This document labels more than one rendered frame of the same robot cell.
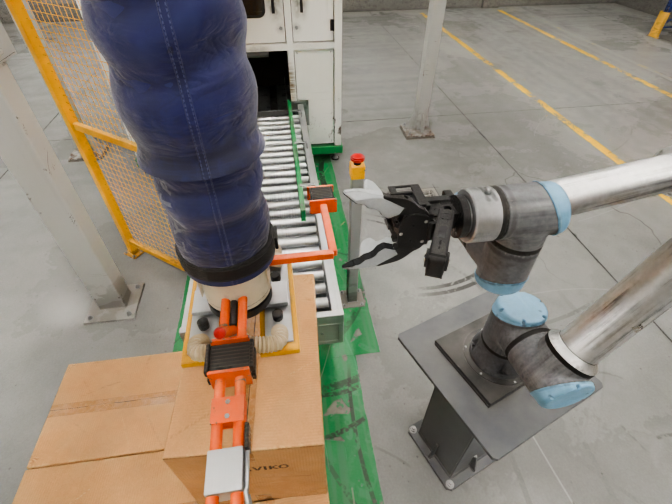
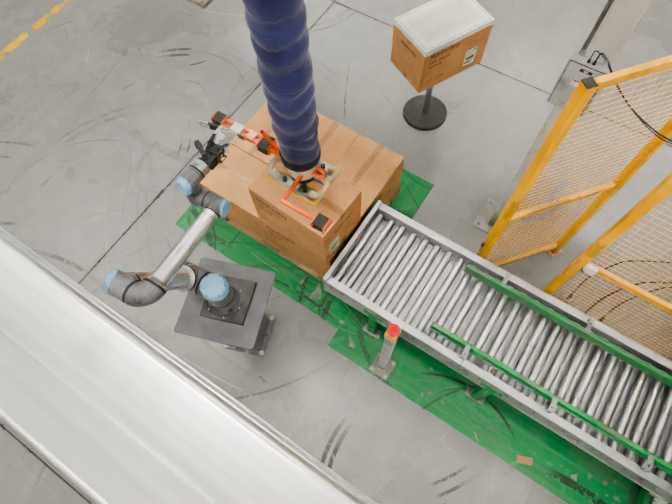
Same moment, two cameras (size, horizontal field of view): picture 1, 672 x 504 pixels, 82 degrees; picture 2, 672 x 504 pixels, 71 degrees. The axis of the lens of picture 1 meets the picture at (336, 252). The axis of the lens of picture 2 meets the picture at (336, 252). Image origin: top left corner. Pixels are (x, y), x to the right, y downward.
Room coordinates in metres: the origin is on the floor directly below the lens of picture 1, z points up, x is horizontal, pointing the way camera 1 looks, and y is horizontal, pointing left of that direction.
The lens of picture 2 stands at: (1.91, -0.72, 3.49)
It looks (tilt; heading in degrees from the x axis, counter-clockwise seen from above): 66 degrees down; 136
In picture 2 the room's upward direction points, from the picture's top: 5 degrees counter-clockwise
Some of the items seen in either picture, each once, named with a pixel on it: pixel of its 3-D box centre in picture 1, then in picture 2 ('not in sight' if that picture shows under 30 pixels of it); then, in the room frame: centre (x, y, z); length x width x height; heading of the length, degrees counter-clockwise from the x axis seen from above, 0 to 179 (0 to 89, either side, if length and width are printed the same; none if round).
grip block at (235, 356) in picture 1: (231, 361); (266, 144); (0.44, 0.22, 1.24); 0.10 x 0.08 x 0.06; 99
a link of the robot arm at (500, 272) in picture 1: (503, 256); (197, 194); (0.53, -0.31, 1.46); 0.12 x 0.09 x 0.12; 14
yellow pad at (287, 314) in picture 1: (277, 297); (294, 185); (0.70, 0.16, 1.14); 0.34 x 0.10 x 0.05; 9
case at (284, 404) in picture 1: (261, 381); (307, 205); (0.67, 0.25, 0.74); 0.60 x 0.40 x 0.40; 5
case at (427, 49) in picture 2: not in sight; (439, 41); (0.50, 1.93, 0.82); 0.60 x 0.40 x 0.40; 72
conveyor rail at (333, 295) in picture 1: (313, 186); (485, 380); (2.23, 0.15, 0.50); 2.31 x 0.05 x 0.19; 8
